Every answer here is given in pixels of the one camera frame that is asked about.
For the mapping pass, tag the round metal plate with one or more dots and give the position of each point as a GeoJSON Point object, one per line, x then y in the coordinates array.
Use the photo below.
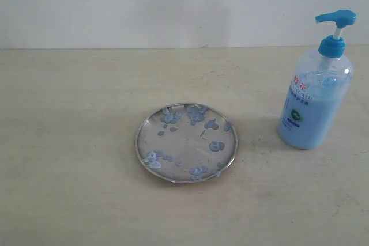
{"type": "Point", "coordinates": [186, 143]}

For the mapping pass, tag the blue soap pump bottle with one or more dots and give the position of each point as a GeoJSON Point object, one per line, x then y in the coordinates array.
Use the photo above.
{"type": "Point", "coordinates": [318, 86]}

